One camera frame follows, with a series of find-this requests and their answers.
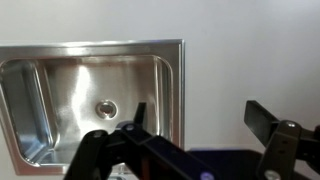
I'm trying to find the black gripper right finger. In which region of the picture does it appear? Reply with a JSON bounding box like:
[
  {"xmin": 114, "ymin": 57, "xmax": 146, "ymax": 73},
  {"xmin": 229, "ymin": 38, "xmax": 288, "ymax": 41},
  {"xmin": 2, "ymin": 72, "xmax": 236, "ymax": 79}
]
[{"xmin": 243, "ymin": 99, "xmax": 320, "ymax": 180}]

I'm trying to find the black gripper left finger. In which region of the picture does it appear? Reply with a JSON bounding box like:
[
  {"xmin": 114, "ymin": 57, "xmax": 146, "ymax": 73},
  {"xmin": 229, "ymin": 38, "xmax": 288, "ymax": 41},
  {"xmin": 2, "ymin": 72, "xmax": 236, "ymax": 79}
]
[{"xmin": 63, "ymin": 101, "xmax": 218, "ymax": 180}]

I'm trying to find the stainless steel sink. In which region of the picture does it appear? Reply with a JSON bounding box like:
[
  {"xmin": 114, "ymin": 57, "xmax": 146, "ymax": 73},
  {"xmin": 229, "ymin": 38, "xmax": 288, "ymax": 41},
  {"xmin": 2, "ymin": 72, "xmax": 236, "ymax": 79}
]
[{"xmin": 0, "ymin": 38, "xmax": 186, "ymax": 177}]

